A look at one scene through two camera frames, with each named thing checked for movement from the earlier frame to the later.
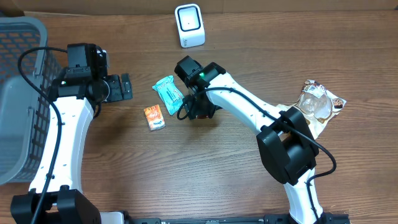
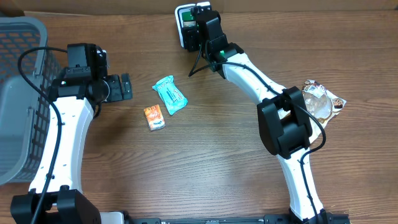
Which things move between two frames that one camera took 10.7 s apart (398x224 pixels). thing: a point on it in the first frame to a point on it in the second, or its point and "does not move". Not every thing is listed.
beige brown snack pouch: [318, 104] does not move
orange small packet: [154, 117] does not move
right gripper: [195, 109] to [190, 34]
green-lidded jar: [202, 116] to [188, 20]
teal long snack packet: [172, 98] does not move
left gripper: [117, 94] does not move
